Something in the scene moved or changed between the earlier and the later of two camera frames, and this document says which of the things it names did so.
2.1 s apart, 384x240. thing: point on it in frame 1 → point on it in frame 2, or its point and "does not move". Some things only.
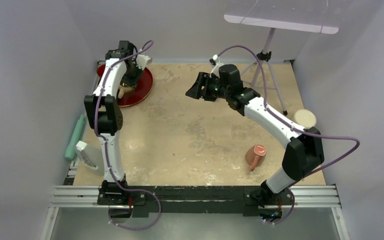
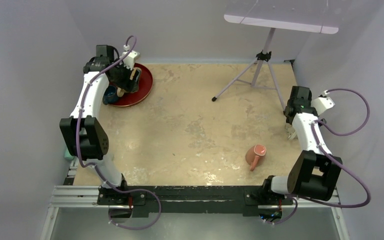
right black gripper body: x=213 y=88 → x=284 y=110
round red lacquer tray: x=138 y=93 does not move
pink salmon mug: x=255 y=156 does not move
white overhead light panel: x=321 y=16 does not move
